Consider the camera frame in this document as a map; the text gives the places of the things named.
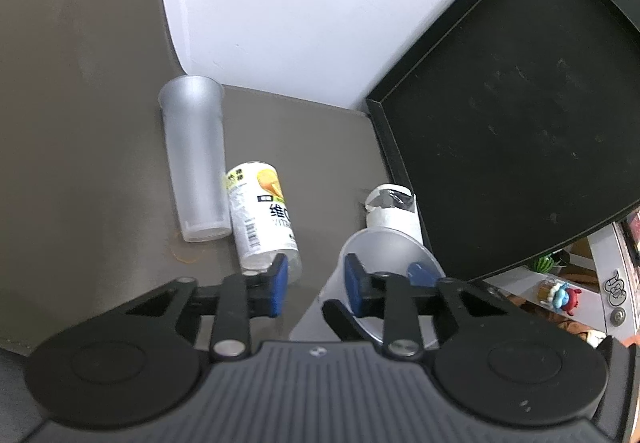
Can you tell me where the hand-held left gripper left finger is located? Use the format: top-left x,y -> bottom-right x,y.
122,254 -> 290,365

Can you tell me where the white cabinet with sticker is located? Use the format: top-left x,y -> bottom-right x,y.
589,210 -> 640,351

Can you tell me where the black tray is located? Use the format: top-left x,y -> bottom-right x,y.
365,0 -> 640,282

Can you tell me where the tall frosted plastic cup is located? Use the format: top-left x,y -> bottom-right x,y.
158,76 -> 233,244

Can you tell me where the white cup with foil lid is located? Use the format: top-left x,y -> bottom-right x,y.
363,183 -> 423,244

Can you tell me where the white labelled plastic bottle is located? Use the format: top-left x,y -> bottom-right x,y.
223,161 -> 304,285

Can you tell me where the blue toy figure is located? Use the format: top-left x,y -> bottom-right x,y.
547,281 -> 573,311

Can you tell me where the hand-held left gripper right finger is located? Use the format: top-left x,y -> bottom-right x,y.
321,253 -> 507,365

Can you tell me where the clear plastic cup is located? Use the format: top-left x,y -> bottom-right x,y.
289,229 -> 447,349

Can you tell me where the watermelon toy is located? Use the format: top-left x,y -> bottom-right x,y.
530,253 -> 561,275

